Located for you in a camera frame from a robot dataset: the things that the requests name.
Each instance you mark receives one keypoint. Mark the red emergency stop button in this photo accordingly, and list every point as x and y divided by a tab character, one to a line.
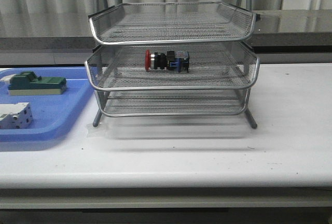
171	60

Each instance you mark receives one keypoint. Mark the mesh tray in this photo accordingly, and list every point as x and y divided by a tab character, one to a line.
222	102
223	65
163	23

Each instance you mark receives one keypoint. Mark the blue plastic tray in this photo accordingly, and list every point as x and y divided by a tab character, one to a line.
53	115

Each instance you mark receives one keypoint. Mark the green electrical module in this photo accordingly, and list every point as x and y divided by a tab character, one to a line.
28	83

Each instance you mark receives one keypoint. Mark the white circuit breaker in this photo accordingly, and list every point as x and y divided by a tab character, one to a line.
16	116

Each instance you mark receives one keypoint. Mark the grey stone counter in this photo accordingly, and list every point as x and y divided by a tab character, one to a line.
280	36

